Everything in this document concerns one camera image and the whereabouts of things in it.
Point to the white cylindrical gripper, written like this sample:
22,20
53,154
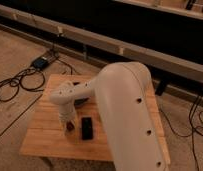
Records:
67,113

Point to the dark red pepper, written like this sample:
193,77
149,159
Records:
70,126

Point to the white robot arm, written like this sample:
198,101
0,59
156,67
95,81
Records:
120,93

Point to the black rectangular phone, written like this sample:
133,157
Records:
86,128

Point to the wooden table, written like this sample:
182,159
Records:
45,136

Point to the black power adapter box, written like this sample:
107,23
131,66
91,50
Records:
41,63

